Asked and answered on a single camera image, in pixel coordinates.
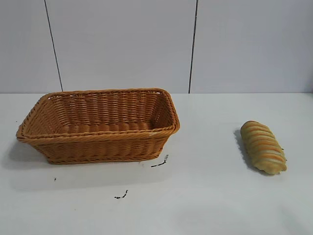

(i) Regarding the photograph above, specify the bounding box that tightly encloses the long striped bread loaf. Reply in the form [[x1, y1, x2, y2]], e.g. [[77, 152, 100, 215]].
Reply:
[[240, 120, 288, 175]]

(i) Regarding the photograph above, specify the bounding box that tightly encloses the brown woven wicker basket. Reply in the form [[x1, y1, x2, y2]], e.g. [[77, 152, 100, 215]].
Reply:
[[16, 87, 181, 165]]

